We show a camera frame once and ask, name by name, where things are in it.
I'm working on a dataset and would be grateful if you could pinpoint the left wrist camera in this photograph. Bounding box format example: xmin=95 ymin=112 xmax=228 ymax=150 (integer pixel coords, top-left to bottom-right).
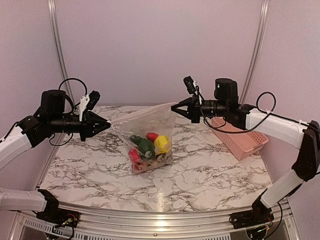
xmin=78 ymin=90 xmax=101 ymax=122

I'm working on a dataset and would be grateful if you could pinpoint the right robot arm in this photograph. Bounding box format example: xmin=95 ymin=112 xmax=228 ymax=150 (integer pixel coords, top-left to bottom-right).
xmin=171 ymin=76 xmax=320 ymax=225

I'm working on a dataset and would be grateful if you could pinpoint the yellow fake pepper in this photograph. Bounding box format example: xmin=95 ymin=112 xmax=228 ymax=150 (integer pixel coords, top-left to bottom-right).
xmin=154 ymin=135 xmax=172 ymax=155

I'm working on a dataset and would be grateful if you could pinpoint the clear zip top bag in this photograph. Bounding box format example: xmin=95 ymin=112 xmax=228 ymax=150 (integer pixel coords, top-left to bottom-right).
xmin=111 ymin=102 xmax=177 ymax=174

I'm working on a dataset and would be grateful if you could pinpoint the green fake pepper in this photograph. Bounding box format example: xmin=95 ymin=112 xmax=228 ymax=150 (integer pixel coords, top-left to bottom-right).
xmin=129 ymin=135 xmax=156 ymax=160

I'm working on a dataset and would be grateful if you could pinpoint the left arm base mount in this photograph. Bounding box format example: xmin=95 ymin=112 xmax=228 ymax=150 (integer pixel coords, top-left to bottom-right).
xmin=36 ymin=208 xmax=80 ymax=228

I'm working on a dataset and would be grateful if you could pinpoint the aluminium front rail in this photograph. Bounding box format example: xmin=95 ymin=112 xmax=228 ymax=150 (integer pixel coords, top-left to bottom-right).
xmin=8 ymin=200 xmax=301 ymax=240

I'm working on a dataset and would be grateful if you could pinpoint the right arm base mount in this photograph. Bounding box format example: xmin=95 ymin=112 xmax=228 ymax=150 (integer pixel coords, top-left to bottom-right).
xmin=229 ymin=210 xmax=275 ymax=229

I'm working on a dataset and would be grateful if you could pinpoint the left aluminium frame post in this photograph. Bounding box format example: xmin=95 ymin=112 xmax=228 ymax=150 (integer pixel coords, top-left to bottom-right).
xmin=47 ymin=0 xmax=76 ymax=101

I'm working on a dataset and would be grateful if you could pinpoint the aluminium frame post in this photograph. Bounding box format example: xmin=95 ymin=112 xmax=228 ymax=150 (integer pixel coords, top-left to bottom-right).
xmin=239 ymin=0 xmax=270 ymax=104
xmin=47 ymin=0 xmax=76 ymax=101

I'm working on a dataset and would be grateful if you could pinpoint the right aluminium frame post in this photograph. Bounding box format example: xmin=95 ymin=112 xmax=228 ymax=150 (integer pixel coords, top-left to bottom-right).
xmin=239 ymin=0 xmax=270 ymax=104

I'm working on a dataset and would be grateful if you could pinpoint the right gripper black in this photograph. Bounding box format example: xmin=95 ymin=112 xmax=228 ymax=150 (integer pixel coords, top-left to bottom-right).
xmin=172 ymin=93 xmax=229 ymax=122

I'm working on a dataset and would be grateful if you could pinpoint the red fake pepper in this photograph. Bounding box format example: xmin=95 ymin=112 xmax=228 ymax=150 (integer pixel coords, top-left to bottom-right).
xmin=128 ymin=147 xmax=141 ymax=165

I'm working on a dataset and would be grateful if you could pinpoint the pink plastic basket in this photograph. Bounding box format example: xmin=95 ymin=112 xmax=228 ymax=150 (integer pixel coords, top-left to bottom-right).
xmin=211 ymin=129 xmax=269 ymax=161

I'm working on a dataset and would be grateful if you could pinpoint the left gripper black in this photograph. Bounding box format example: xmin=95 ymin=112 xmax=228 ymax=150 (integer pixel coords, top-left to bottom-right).
xmin=48 ymin=112 xmax=110 ymax=141

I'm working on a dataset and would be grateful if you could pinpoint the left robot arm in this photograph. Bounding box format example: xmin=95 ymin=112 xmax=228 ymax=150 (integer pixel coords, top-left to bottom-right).
xmin=0 ymin=89 xmax=111 ymax=223

